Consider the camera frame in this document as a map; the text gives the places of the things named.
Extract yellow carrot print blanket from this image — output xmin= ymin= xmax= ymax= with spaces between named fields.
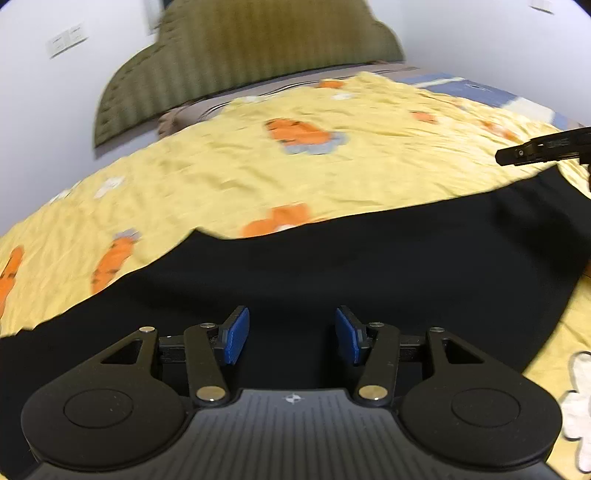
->
xmin=0 ymin=71 xmax=591 ymax=474

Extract brown striped pillow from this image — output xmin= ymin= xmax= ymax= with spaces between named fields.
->
xmin=156 ymin=59 xmax=419 ymax=139

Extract black pants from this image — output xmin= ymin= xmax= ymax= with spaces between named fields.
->
xmin=0 ymin=164 xmax=591 ymax=480

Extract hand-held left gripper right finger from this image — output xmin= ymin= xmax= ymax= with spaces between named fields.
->
xmin=335 ymin=305 xmax=485 ymax=407

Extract olive striped headboard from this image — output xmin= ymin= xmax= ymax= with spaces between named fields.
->
xmin=93 ymin=0 xmax=406 ymax=149

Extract blue white striped sheet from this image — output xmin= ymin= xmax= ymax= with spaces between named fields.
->
xmin=401 ymin=69 xmax=585 ymax=131

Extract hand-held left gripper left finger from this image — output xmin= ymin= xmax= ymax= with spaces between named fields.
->
xmin=99 ymin=305 xmax=251 ymax=407

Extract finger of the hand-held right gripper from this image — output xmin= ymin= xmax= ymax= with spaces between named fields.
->
xmin=495 ymin=128 xmax=591 ymax=167

